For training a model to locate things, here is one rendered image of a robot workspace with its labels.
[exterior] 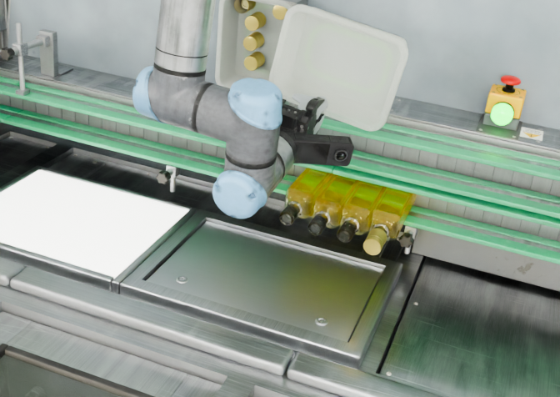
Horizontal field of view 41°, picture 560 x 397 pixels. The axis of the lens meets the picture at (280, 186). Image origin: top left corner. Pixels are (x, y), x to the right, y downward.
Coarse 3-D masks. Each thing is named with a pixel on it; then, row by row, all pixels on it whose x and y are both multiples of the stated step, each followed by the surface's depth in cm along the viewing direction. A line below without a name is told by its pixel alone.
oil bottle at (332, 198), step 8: (336, 176) 158; (328, 184) 154; (336, 184) 154; (344, 184) 154; (352, 184) 155; (320, 192) 151; (328, 192) 151; (336, 192) 151; (344, 192) 151; (320, 200) 147; (328, 200) 147; (336, 200) 148; (344, 200) 149; (312, 208) 148; (320, 208) 146; (328, 208) 146; (336, 208) 146; (312, 216) 148; (336, 216) 146; (328, 224) 147; (336, 224) 148
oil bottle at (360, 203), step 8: (360, 184) 155; (368, 184) 155; (376, 184) 155; (352, 192) 151; (360, 192) 152; (368, 192) 152; (376, 192) 152; (352, 200) 148; (360, 200) 148; (368, 200) 149; (376, 200) 150; (344, 208) 146; (352, 208) 145; (360, 208) 146; (368, 208) 146; (344, 216) 145; (352, 216) 144; (360, 216) 144; (368, 216) 145; (360, 224) 145; (368, 224) 147; (360, 232) 146
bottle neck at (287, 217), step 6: (288, 204) 147; (294, 204) 146; (282, 210) 145; (288, 210) 144; (294, 210) 145; (300, 210) 147; (282, 216) 145; (288, 216) 147; (294, 216) 144; (282, 222) 144; (288, 222) 145
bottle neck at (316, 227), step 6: (318, 216) 144; (324, 216) 145; (312, 222) 142; (318, 222) 142; (324, 222) 144; (312, 228) 144; (318, 228) 145; (324, 228) 143; (312, 234) 143; (318, 234) 143
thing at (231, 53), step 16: (224, 0) 164; (256, 0) 161; (272, 0) 160; (224, 16) 166; (240, 16) 171; (272, 16) 169; (224, 32) 168; (240, 32) 173; (272, 32) 170; (224, 48) 170; (240, 48) 175; (272, 48) 172; (224, 64) 172; (240, 64) 176; (224, 80) 173
